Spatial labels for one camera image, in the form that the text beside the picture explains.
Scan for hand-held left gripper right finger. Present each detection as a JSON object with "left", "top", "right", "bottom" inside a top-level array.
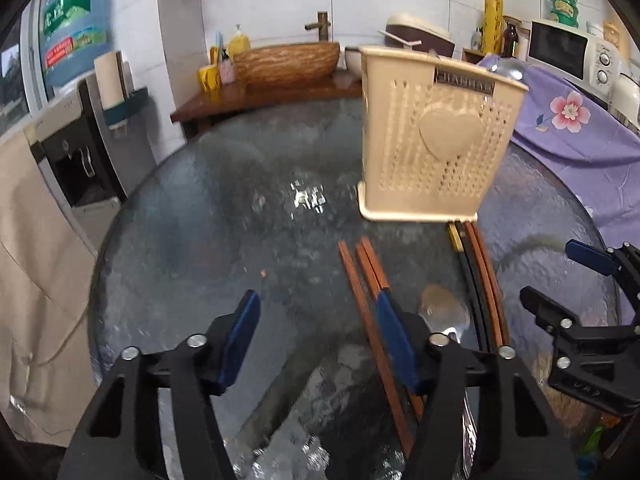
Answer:
[{"left": 376, "top": 287, "right": 581, "bottom": 480}]

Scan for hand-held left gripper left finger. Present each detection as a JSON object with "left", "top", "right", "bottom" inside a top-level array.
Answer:
[{"left": 57, "top": 289, "right": 262, "bottom": 480}]

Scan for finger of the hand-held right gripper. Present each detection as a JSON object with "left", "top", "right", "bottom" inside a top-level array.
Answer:
[
  {"left": 520, "top": 286, "right": 640, "bottom": 417},
  {"left": 566, "top": 240, "right": 640, "bottom": 311}
]

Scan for black gold-banded chopstick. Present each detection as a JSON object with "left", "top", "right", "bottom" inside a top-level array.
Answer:
[
  {"left": 461, "top": 221, "right": 493, "bottom": 351},
  {"left": 446, "top": 221, "right": 490, "bottom": 352}
]

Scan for beige perforated utensil holder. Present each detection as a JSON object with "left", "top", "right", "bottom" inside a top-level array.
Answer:
[{"left": 356, "top": 45, "right": 530, "bottom": 223}]

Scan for colourful packets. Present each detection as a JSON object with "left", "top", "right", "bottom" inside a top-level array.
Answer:
[{"left": 575, "top": 410, "right": 626, "bottom": 466}]

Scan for purple floral cloth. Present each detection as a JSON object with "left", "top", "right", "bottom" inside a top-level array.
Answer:
[{"left": 477, "top": 54, "right": 640, "bottom": 271}]

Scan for white kitchen appliance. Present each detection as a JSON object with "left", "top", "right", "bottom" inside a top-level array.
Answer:
[{"left": 610, "top": 72, "right": 640, "bottom": 126}]

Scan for clear glass bowl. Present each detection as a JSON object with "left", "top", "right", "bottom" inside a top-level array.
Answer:
[{"left": 492, "top": 57, "right": 528, "bottom": 83}]

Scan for white microwave oven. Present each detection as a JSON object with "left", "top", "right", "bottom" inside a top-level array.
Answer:
[{"left": 527, "top": 18, "right": 621, "bottom": 88}]

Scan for beige cloth cover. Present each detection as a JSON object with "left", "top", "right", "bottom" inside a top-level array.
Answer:
[{"left": 0, "top": 125, "right": 101, "bottom": 446}]

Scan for brown glass bottle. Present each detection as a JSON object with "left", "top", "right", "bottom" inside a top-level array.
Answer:
[{"left": 501, "top": 17, "right": 521, "bottom": 58}]

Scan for wooden counter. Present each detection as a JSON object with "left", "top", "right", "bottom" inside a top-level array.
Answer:
[{"left": 170, "top": 72, "right": 368, "bottom": 136}]

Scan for water dispenser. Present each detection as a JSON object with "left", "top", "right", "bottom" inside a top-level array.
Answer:
[{"left": 27, "top": 77, "right": 131, "bottom": 256}]

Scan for stack of green bowls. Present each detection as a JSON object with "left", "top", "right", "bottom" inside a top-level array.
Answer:
[{"left": 547, "top": 0, "right": 581, "bottom": 28}]

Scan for yellow wrap roll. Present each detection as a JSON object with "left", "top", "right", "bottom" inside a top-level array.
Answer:
[{"left": 482, "top": 0, "right": 503, "bottom": 56}]

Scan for pink bottle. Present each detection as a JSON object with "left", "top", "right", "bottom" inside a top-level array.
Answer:
[{"left": 219, "top": 50, "right": 237, "bottom": 85}]

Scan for woven wicker basin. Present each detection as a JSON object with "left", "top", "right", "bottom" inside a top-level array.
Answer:
[{"left": 232, "top": 42, "right": 342, "bottom": 92}]

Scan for rice cooker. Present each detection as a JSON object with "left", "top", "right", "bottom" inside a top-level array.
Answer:
[{"left": 385, "top": 14, "right": 456, "bottom": 58}]

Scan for yellow soap bottle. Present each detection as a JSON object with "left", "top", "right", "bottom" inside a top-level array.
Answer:
[{"left": 227, "top": 24, "right": 251, "bottom": 56}]

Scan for bronze faucet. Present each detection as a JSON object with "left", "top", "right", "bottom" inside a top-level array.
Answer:
[{"left": 305, "top": 11, "right": 332, "bottom": 43}]

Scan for blue water jug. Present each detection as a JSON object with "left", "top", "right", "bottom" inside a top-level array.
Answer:
[{"left": 39, "top": 0, "right": 110, "bottom": 88}]

